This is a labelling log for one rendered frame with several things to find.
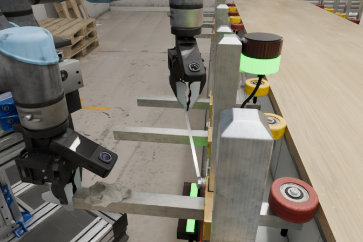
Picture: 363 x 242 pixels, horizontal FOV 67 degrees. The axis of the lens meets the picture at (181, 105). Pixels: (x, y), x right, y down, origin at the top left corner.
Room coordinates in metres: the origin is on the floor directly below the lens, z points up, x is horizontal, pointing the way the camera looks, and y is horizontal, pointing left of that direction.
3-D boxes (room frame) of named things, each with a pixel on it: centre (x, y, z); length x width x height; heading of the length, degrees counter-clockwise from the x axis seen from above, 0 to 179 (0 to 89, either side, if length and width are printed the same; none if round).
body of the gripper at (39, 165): (0.41, 0.24, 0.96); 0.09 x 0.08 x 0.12; 84
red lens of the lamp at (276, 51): (0.41, -0.12, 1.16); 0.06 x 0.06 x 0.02
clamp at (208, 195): (0.39, -0.07, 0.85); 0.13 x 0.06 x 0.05; 174
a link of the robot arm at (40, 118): (0.41, 0.23, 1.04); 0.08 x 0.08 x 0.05
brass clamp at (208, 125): (0.64, -0.10, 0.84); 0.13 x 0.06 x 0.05; 174
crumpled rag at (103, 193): (0.40, 0.14, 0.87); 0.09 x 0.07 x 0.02; 84
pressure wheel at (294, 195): (0.36, -0.20, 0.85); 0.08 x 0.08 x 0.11
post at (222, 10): (0.91, -0.13, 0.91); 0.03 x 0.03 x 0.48; 84
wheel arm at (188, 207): (0.38, 0.00, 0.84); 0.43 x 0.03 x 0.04; 84
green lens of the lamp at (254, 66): (0.41, -0.12, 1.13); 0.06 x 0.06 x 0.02
